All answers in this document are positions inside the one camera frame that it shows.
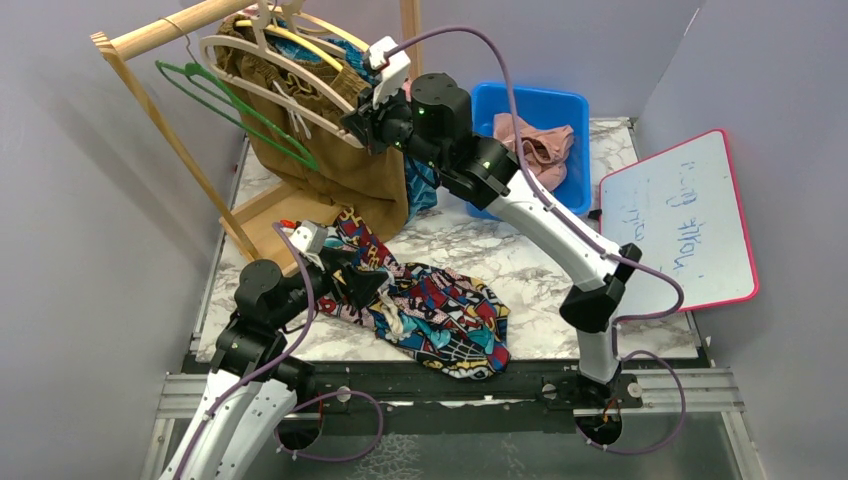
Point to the teal patterned shorts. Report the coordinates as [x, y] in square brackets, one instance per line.
[421, 193]

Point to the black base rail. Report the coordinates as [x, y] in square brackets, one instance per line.
[530, 396]

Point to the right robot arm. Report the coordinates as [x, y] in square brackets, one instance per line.
[432, 124]

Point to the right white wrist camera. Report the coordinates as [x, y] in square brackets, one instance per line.
[389, 65]

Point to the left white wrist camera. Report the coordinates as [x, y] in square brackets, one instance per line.
[308, 239]

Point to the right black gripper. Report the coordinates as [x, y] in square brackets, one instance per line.
[363, 123]

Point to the wooden clothes rack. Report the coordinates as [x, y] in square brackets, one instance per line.
[151, 36]

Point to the pink framed whiteboard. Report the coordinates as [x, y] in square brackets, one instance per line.
[682, 208]

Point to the mustard brown shorts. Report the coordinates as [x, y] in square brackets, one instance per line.
[374, 185]

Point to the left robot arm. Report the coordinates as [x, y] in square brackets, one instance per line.
[254, 380]

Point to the blue plastic bin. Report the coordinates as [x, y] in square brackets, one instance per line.
[543, 109]

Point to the pink shorts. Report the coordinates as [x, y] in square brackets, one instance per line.
[546, 151]

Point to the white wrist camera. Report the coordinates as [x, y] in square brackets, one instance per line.
[389, 65]
[308, 239]

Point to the comic print shorts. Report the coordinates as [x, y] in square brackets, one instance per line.
[445, 320]

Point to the beige wooden hanger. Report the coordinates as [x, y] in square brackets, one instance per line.
[314, 92]
[309, 26]

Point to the yellow hanger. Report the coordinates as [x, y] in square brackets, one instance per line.
[329, 53]

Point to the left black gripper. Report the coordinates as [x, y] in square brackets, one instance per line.
[361, 284]

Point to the green hanger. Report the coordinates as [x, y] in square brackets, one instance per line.
[205, 88]

